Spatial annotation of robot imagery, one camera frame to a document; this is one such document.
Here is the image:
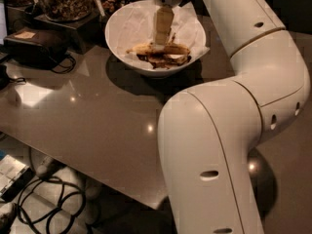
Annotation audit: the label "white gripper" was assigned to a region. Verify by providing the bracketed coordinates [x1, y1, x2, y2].
[153, 0, 182, 46]

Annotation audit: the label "spotted yellow banana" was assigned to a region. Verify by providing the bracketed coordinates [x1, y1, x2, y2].
[126, 43, 190, 56]

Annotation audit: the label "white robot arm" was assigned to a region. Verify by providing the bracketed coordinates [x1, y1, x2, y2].
[158, 0, 310, 234]

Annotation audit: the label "white ceramic bowl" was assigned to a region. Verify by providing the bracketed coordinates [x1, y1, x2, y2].
[104, 0, 208, 80]

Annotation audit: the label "brown banana peel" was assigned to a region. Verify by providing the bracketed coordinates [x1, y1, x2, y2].
[136, 36, 191, 69]

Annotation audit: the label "white paper liner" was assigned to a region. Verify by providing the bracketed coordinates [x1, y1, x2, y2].
[110, 1, 211, 71]

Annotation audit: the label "black metal stand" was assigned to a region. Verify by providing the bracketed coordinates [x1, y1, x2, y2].
[7, 6, 102, 54]

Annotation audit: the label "glass jar of nuts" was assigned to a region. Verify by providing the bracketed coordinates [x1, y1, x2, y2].
[38, 0, 93, 22]

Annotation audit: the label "black device with label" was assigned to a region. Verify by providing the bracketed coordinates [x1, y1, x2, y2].
[4, 27, 68, 70]

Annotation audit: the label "white box on floor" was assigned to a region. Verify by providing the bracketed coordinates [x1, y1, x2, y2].
[0, 155, 34, 202]

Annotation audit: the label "black cable on table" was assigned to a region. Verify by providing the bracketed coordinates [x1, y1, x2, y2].
[50, 53, 78, 75]

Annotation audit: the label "black cables on floor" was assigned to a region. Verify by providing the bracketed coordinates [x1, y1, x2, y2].
[16, 146, 98, 234]

